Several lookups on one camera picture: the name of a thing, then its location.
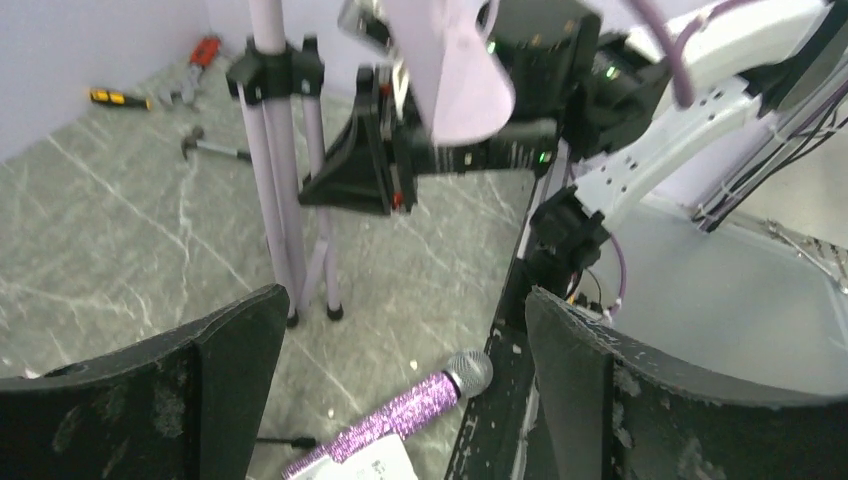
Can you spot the purple glitter microphone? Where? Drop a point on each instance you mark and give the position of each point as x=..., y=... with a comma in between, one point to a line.
x=467, y=374

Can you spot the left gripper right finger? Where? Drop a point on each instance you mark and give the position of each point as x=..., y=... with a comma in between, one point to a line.
x=617, y=408

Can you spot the black handled hammer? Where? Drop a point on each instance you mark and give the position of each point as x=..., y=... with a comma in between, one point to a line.
x=195, y=140

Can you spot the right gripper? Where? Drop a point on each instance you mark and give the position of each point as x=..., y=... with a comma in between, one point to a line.
x=355, y=175

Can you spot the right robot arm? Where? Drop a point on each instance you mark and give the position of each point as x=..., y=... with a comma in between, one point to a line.
x=652, y=96

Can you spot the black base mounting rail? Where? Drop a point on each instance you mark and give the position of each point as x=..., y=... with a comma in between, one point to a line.
x=496, y=429

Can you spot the black tripod microphone stand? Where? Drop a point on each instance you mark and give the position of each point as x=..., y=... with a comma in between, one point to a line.
x=303, y=443

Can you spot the lilac perforated music stand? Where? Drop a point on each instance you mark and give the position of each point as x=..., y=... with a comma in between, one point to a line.
x=291, y=166

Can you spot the sheet music top page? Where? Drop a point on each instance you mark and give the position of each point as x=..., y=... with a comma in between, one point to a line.
x=383, y=459

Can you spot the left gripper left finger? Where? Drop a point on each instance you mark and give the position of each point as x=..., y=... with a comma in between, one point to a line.
x=183, y=404

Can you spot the yellow black screwdriver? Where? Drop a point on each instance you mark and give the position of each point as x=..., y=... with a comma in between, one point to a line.
x=117, y=99

